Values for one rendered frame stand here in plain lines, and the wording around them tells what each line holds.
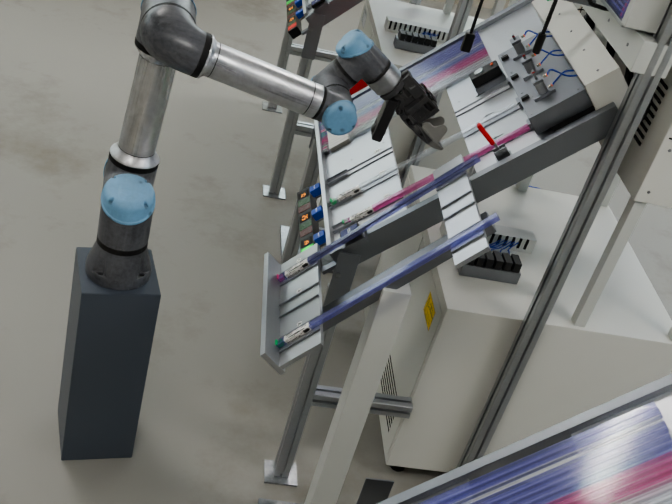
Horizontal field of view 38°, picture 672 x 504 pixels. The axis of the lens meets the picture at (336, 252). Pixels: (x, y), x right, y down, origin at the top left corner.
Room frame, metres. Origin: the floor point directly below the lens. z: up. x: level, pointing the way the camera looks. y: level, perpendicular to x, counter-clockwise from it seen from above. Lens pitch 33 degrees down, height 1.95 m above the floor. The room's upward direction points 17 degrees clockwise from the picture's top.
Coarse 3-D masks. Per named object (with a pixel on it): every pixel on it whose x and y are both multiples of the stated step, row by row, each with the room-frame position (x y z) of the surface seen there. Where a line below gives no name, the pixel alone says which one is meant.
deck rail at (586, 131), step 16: (592, 112) 1.99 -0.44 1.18; (608, 112) 1.97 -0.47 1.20; (576, 128) 1.96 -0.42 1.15; (592, 128) 1.97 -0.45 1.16; (608, 128) 1.98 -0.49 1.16; (544, 144) 1.95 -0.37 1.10; (560, 144) 1.96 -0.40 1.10; (576, 144) 1.97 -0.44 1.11; (512, 160) 1.94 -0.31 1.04; (528, 160) 1.95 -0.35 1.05; (544, 160) 1.95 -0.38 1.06; (560, 160) 1.96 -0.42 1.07; (480, 176) 1.92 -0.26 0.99; (496, 176) 1.93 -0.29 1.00; (512, 176) 1.94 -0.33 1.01; (528, 176) 1.95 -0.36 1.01; (480, 192) 1.93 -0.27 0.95; (496, 192) 1.94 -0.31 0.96; (416, 208) 1.90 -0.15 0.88; (432, 208) 1.91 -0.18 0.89; (384, 224) 1.89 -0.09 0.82; (400, 224) 1.89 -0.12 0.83; (416, 224) 1.90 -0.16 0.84; (432, 224) 1.91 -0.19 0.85; (368, 240) 1.88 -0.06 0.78; (384, 240) 1.89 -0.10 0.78; (400, 240) 1.90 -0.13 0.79; (336, 256) 1.87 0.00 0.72; (368, 256) 1.88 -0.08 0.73
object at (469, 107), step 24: (504, 24) 2.58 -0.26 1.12; (528, 24) 2.52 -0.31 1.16; (504, 48) 2.45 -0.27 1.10; (504, 72) 2.33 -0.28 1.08; (456, 96) 2.32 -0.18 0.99; (480, 96) 2.27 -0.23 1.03; (504, 96) 2.22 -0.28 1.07; (480, 120) 2.17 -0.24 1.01; (504, 120) 2.12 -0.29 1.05; (576, 120) 2.00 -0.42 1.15; (480, 144) 2.07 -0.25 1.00; (528, 144) 1.99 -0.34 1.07; (480, 168) 1.97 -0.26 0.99
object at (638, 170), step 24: (624, 72) 2.30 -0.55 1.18; (648, 120) 2.10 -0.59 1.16; (600, 144) 2.27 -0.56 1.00; (648, 144) 2.06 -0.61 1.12; (624, 168) 2.11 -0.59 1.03; (648, 168) 2.01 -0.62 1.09; (648, 192) 2.01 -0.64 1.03; (624, 216) 2.03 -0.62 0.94; (624, 240) 2.02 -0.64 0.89; (600, 264) 2.03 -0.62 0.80; (600, 288) 2.02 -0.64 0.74; (576, 312) 2.04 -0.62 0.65
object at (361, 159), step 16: (352, 144) 2.32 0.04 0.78; (368, 144) 2.28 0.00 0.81; (384, 144) 2.25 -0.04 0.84; (336, 160) 2.27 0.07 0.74; (352, 160) 2.24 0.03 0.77; (368, 160) 2.20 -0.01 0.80; (384, 160) 2.17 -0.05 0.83; (336, 176) 2.19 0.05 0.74; (352, 176) 2.16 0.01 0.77; (368, 176) 2.13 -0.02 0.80; (336, 192) 2.12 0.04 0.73; (368, 192) 2.06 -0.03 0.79; (384, 192) 2.04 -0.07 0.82; (336, 208) 2.05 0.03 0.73; (352, 208) 2.02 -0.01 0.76; (384, 208) 1.97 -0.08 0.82; (336, 224) 1.97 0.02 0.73; (352, 224) 1.96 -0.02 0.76
